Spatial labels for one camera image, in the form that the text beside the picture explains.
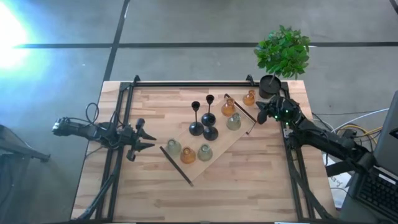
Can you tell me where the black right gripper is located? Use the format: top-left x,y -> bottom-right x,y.
255,95 -> 302,125

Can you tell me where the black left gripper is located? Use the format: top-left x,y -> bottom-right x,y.
122,118 -> 158,162

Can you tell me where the amber glass candle holder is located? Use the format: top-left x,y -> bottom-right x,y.
221,97 -> 237,118
180,146 -> 197,165
242,89 -> 256,107

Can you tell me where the green glass candle holder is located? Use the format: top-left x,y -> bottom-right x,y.
197,144 -> 214,162
226,112 -> 242,131
165,138 -> 182,156

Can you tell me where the black metal candlestick holder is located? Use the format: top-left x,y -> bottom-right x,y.
188,101 -> 205,137
201,94 -> 217,128
202,124 -> 220,141

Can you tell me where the artificial green plant black pot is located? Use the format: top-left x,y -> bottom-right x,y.
253,24 -> 312,100

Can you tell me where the black power adapter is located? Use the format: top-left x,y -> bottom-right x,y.
340,128 -> 358,139

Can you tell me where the white paper sheet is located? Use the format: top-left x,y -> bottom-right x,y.
323,154 -> 352,209

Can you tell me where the black stand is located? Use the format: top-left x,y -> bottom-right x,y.
0,124 -> 51,224

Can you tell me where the grey computer monitor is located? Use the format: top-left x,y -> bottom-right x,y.
371,90 -> 398,177

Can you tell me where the dark grey desk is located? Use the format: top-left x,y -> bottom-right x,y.
325,151 -> 398,224

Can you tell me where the black computer keyboard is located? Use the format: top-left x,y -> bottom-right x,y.
356,166 -> 398,220

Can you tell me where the wooden tray with black handles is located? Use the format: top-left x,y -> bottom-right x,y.
159,93 -> 258,187

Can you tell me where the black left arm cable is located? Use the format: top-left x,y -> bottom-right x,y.
85,101 -> 125,131

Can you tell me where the white cable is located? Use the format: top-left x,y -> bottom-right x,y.
329,108 -> 390,133

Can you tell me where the yellow cable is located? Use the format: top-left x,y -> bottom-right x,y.
341,124 -> 384,139

